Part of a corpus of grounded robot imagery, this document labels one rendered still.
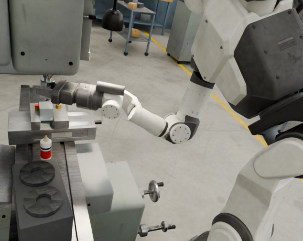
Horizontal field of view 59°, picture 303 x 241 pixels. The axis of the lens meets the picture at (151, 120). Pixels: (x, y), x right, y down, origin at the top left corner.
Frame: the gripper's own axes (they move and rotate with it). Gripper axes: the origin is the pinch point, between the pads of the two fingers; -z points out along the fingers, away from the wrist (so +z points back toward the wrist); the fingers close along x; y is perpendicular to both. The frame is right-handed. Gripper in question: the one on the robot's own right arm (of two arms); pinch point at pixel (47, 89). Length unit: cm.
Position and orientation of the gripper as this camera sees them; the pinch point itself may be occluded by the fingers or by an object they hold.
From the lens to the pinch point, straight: 100.7
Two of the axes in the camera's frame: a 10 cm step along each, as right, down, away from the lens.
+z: 9.8, 1.8, 0.8
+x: -0.3, 5.1, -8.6
